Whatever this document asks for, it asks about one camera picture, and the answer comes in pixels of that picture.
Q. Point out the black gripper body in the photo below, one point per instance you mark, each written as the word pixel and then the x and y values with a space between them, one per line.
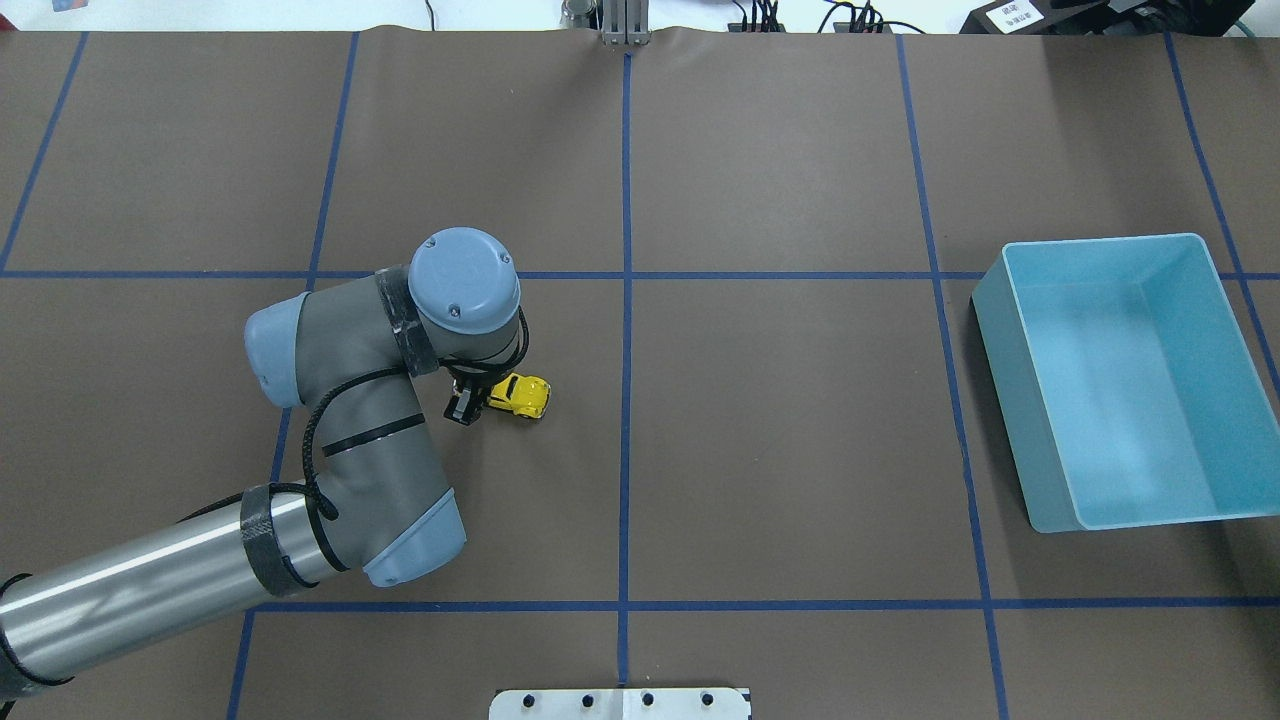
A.
pixel 465 405

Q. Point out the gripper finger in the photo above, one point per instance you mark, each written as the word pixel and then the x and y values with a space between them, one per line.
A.
pixel 464 408

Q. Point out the yellow beetle toy car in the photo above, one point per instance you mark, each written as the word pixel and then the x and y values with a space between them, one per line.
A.
pixel 521 395

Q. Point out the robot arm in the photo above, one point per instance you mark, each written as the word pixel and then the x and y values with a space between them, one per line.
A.
pixel 372 494

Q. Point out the black labelled device box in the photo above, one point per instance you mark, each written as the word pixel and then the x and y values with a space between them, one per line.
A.
pixel 1006 18

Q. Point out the light blue plastic bin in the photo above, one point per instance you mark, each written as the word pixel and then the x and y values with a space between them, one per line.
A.
pixel 1129 396

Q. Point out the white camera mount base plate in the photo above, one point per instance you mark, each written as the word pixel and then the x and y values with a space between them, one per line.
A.
pixel 623 703

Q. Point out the aluminium frame post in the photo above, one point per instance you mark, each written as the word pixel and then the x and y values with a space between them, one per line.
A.
pixel 624 22

